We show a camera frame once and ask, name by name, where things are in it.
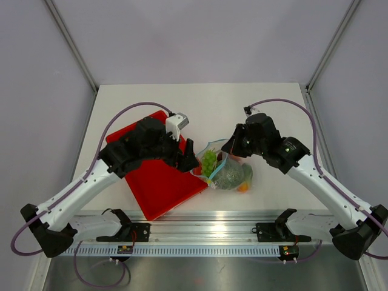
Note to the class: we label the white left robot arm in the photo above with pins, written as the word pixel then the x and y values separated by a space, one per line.
pixel 53 222

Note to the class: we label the white slotted cable duct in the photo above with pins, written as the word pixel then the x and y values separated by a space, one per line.
pixel 147 250

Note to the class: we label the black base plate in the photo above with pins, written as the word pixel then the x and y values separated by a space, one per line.
pixel 266 232
pixel 134 232

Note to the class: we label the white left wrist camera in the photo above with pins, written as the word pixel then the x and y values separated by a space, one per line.
pixel 175 123

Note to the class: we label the left controller board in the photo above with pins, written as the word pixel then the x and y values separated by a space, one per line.
pixel 125 250

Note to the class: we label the netted green cantaloupe melon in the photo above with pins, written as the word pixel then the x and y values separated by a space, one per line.
pixel 230 176

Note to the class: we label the clear zip top bag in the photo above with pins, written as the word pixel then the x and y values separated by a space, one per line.
pixel 216 146

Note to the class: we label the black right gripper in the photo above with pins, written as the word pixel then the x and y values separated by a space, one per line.
pixel 233 146

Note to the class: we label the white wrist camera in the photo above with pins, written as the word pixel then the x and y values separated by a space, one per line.
pixel 175 123
pixel 249 110

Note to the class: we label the controller board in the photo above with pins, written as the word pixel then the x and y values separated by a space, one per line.
pixel 290 250
pixel 125 250

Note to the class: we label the green orange mango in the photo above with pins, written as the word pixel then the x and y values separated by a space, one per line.
pixel 248 173

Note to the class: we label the green grape bunch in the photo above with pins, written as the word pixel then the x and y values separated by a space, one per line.
pixel 208 162

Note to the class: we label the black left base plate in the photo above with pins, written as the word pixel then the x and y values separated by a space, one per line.
pixel 134 232

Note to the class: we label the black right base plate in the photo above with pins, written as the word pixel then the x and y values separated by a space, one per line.
pixel 266 232

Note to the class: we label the aluminium frame post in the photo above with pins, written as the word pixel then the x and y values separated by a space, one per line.
pixel 71 44
pixel 333 43

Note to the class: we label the orange fruit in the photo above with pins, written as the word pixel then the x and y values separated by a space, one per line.
pixel 243 187

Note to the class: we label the right controller board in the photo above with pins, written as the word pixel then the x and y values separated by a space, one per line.
pixel 290 250

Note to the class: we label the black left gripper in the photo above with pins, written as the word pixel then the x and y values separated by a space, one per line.
pixel 183 163

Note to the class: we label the left aluminium frame post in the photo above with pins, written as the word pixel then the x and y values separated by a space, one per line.
pixel 71 44

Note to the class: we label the aluminium mounting rail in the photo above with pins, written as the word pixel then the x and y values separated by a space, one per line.
pixel 209 227

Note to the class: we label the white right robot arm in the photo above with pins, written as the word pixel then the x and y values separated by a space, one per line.
pixel 357 224

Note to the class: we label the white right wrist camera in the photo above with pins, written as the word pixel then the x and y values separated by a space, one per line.
pixel 249 110

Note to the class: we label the right aluminium frame post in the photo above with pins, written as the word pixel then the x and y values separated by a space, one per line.
pixel 333 43

